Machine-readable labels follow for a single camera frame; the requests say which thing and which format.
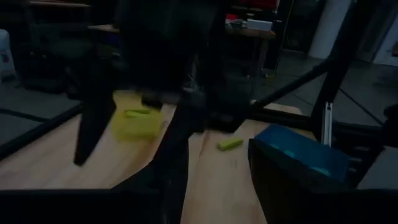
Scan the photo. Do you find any silver aluminium bracket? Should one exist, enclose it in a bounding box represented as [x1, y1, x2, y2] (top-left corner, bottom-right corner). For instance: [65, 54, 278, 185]
[322, 101, 333, 146]

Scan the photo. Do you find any white column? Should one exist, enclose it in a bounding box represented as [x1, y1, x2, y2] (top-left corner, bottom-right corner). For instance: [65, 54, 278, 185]
[307, 0, 354, 60]

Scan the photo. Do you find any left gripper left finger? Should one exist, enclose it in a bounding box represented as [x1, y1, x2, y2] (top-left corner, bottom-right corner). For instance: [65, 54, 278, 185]
[111, 133, 190, 224]

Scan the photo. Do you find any black office chair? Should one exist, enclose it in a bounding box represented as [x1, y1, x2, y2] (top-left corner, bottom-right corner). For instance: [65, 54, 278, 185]
[17, 23, 100, 94]

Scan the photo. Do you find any teal foam block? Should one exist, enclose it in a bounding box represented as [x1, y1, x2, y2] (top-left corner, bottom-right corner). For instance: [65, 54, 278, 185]
[312, 166, 331, 177]

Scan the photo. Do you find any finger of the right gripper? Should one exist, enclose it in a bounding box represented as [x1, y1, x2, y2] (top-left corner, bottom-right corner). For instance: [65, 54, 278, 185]
[73, 92, 118, 166]
[174, 91, 206, 139]

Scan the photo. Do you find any lime green foam block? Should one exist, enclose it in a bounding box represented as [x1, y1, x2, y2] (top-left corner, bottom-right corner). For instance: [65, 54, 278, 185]
[123, 108, 152, 119]
[216, 138, 244, 152]

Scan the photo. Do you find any black aluminium rig frame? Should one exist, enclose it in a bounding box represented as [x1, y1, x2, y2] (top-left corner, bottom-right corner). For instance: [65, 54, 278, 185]
[0, 0, 398, 162]

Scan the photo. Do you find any white box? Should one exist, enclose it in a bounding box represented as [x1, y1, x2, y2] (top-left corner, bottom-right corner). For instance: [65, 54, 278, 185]
[246, 18, 274, 32]

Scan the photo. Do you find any yellow plastic bin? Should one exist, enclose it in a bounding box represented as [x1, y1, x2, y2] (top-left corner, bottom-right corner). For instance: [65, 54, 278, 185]
[110, 91, 164, 141]

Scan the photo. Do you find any blue plastic bin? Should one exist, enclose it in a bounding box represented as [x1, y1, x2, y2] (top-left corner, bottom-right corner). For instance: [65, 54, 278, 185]
[248, 123, 351, 184]

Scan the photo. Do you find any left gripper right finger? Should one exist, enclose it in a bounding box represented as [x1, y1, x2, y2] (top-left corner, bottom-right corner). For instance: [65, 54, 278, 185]
[248, 138, 358, 224]

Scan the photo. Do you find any white container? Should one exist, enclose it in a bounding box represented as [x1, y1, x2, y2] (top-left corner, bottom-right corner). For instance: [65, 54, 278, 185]
[0, 29, 17, 82]

